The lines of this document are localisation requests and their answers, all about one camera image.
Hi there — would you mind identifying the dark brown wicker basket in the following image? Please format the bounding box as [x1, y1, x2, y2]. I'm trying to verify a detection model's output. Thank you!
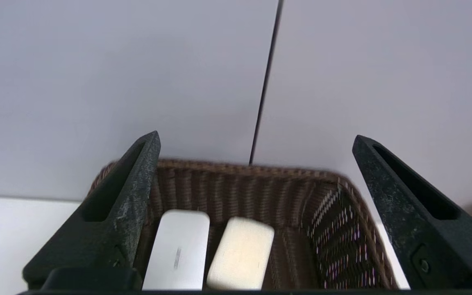
[88, 159, 398, 290]

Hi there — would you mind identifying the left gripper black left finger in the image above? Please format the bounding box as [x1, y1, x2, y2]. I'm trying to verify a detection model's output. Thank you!
[22, 131, 161, 290]

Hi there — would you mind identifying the white soap bar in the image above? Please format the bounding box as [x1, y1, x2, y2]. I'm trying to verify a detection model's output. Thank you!
[206, 217, 275, 290]

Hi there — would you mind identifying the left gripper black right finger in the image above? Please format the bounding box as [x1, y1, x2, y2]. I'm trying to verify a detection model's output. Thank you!
[352, 135, 472, 290]

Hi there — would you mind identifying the white rectangular box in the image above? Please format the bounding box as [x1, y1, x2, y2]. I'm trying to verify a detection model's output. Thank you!
[142, 209, 211, 290]

